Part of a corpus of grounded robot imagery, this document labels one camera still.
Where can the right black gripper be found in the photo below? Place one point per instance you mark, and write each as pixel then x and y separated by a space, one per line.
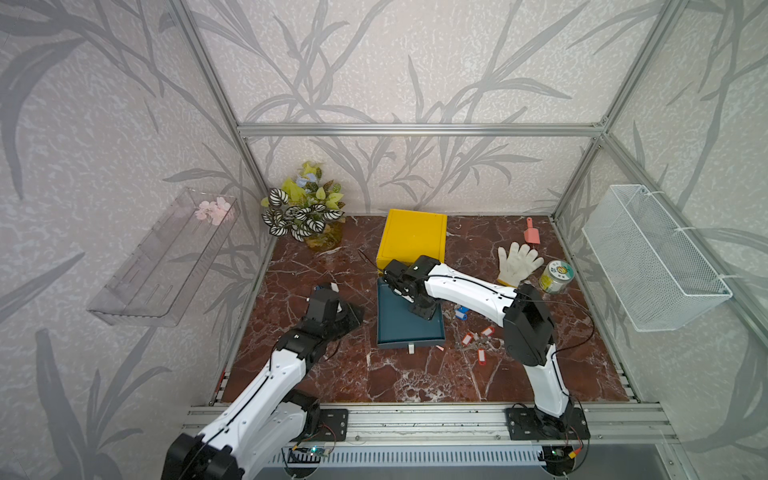
pixel 422 313

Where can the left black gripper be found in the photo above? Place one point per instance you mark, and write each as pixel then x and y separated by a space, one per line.
pixel 353 316

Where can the yellow drawer cabinet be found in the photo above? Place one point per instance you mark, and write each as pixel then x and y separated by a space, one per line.
pixel 411 234

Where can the blue drawer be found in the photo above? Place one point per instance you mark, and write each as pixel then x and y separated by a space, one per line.
pixel 398 327

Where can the keys with blue tag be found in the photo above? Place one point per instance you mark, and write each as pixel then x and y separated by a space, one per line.
pixel 462 313

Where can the keys with red tags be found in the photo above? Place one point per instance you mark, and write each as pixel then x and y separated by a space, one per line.
pixel 480 342

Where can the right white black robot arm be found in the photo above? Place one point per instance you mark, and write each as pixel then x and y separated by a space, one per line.
pixel 528 327

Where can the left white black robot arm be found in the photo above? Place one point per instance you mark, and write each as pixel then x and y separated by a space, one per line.
pixel 270 412

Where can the white work glove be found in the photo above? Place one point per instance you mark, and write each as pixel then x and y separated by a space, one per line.
pixel 517 263

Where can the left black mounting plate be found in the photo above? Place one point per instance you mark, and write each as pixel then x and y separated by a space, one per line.
pixel 325 425

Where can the black mounting plate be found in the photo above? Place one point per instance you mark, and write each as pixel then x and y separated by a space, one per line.
pixel 533 425
pixel 325 425

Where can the artificial plant in vase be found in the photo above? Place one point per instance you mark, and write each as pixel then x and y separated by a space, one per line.
pixel 306 208

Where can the pink plastic scoop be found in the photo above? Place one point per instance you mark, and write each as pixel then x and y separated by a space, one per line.
pixel 531 233

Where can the pink artificial flower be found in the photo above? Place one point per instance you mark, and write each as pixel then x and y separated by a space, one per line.
pixel 214 211

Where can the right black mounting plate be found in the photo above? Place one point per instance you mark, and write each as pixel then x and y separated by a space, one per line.
pixel 533 425

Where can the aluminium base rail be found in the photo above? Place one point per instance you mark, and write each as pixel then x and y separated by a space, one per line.
pixel 454 424

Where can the clear acrylic wall shelf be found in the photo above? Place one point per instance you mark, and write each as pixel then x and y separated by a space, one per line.
pixel 159 280

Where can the white wire mesh basket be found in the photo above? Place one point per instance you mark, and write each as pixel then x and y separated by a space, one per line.
pixel 661 278

